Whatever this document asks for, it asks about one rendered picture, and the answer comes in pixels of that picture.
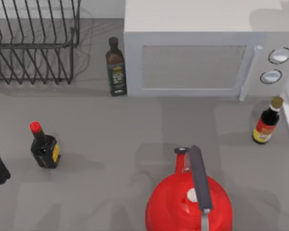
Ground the dark green oil bottle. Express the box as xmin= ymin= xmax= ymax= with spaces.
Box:
xmin=105 ymin=36 xmax=128 ymax=97

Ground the microwave door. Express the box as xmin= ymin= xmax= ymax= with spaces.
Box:
xmin=124 ymin=32 xmax=256 ymax=98

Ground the red kettle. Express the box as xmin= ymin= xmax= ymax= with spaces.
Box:
xmin=144 ymin=144 xmax=233 ymax=231

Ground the pale microwave oven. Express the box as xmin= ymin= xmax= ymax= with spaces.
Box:
xmin=123 ymin=0 xmax=289 ymax=102

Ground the red-capped dark sauce bottle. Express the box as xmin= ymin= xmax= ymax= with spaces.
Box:
xmin=29 ymin=121 xmax=62 ymax=169

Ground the gold-capped dark sauce bottle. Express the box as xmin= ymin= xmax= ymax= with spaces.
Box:
xmin=251 ymin=96 xmax=284 ymax=145

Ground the small microwave knob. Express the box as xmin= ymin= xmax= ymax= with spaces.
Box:
xmin=260 ymin=69 xmax=283 ymax=84

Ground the large microwave knob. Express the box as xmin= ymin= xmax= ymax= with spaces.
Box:
xmin=268 ymin=47 xmax=289 ymax=65

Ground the microwave door handle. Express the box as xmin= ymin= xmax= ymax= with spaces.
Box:
xmin=239 ymin=45 xmax=263 ymax=102

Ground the black wire dish rack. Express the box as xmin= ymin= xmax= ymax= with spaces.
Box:
xmin=0 ymin=0 xmax=82 ymax=85

